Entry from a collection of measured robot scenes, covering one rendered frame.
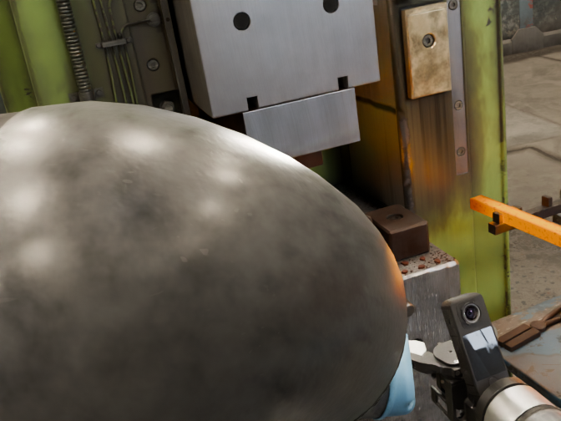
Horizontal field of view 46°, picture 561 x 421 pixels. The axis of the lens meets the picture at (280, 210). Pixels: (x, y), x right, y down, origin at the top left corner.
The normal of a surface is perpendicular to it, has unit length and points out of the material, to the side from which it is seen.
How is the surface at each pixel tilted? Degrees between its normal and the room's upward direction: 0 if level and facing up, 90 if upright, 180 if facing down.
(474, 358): 62
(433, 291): 90
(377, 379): 107
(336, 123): 90
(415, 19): 90
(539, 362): 0
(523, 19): 90
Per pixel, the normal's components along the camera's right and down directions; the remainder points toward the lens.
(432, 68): 0.32, 0.30
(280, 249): 0.65, -0.24
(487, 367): 0.22, -0.16
